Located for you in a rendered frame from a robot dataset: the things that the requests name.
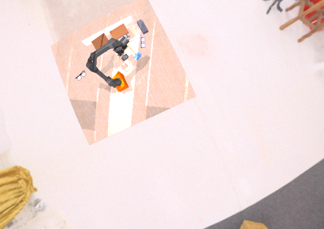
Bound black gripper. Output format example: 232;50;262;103
117;49;129;61

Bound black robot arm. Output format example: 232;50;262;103
86;36;129;88

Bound black-framed glasses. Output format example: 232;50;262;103
76;70;86;81

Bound grey flat rectangular panel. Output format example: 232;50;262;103
82;16;134;46

